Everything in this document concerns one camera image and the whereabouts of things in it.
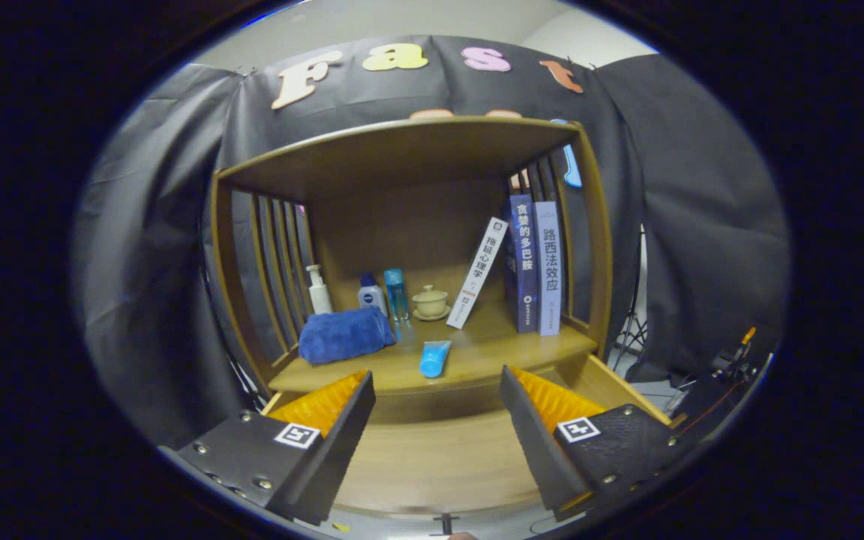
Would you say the black backdrop cloth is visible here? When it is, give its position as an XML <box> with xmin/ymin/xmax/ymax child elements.
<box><xmin>72</xmin><ymin>34</ymin><xmax>791</xmax><ymax>451</ymax></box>

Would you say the black device with orange tip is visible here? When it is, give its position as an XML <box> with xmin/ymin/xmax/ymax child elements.
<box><xmin>709</xmin><ymin>326</ymin><xmax>759</xmax><ymax>383</ymax></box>

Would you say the white book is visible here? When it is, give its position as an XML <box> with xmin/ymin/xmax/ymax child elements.
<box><xmin>446</xmin><ymin>217</ymin><xmax>510</xmax><ymax>330</ymax></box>

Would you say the dark blue book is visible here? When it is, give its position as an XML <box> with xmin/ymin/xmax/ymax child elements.
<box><xmin>505</xmin><ymin>193</ymin><xmax>540</xmax><ymax>335</ymax></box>

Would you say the blue cream tube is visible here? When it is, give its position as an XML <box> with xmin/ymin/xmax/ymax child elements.
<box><xmin>418</xmin><ymin>340</ymin><xmax>452</xmax><ymax>380</ymax></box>

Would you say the white pump bottle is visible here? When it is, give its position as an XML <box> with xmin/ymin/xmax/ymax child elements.
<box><xmin>306</xmin><ymin>264</ymin><xmax>334</xmax><ymax>316</ymax></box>

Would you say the blue rolled towel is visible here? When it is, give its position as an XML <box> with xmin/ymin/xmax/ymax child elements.
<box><xmin>298</xmin><ymin>305</ymin><xmax>397</xmax><ymax>366</ymax></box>

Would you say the wooden cabinet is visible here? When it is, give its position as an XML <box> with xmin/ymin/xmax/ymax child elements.
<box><xmin>209</xmin><ymin>116</ymin><xmax>614</xmax><ymax>398</ymax></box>

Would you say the white bottle with blue cap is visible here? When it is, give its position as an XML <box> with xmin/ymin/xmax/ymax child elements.
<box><xmin>358</xmin><ymin>272</ymin><xmax>389</xmax><ymax>316</ymax></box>

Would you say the red cable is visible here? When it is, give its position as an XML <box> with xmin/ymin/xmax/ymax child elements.
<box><xmin>676</xmin><ymin>382</ymin><xmax>740</xmax><ymax>436</ymax></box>

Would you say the wooden drawer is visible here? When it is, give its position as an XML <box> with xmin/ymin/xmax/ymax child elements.
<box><xmin>259</xmin><ymin>352</ymin><xmax>692</xmax><ymax>537</ymax></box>

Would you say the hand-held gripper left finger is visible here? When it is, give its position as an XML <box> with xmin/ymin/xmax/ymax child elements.
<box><xmin>158</xmin><ymin>370</ymin><xmax>377</xmax><ymax>526</ymax></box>

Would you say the clear blue bottle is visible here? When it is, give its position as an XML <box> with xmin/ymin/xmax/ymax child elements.
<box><xmin>383</xmin><ymin>268</ymin><xmax>411</xmax><ymax>325</ymax></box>

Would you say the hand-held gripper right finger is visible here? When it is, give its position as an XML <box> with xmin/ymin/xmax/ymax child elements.
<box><xmin>498</xmin><ymin>365</ymin><xmax>697</xmax><ymax>524</ymax></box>

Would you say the beige lidded teacup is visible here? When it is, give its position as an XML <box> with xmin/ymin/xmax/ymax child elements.
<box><xmin>411</xmin><ymin>284</ymin><xmax>451</xmax><ymax>322</ymax></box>

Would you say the light purple book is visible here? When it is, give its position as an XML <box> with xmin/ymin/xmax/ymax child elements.
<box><xmin>534</xmin><ymin>200</ymin><xmax>564</xmax><ymax>337</ymax></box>

